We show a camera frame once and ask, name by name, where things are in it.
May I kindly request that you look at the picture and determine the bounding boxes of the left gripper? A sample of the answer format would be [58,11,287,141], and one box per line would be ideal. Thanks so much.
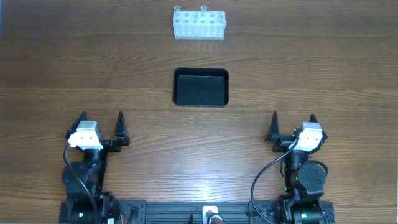
[65,111,131,154]

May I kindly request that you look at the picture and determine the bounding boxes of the white test tube rack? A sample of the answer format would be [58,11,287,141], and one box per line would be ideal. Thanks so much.
[172,9,228,42]

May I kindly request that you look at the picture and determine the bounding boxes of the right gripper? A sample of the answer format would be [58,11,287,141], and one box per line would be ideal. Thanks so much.
[265,111,328,153]

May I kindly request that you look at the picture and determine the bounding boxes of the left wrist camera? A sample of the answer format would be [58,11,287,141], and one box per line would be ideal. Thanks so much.
[67,121,104,151]

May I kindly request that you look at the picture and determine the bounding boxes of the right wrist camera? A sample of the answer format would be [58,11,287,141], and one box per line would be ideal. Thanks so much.
[294,122,323,152]

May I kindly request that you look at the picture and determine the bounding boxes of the black tray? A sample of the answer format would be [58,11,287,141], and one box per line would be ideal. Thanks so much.
[172,67,230,108]

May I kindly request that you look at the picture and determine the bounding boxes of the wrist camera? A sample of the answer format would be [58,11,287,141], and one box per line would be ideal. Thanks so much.
[67,121,104,151]
[294,122,323,152]

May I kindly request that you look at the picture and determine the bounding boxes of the black cable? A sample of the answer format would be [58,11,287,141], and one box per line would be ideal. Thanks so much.
[63,142,100,224]
[250,139,300,224]

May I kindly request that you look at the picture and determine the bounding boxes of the mounting rail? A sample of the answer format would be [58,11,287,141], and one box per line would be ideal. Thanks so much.
[58,199,336,224]

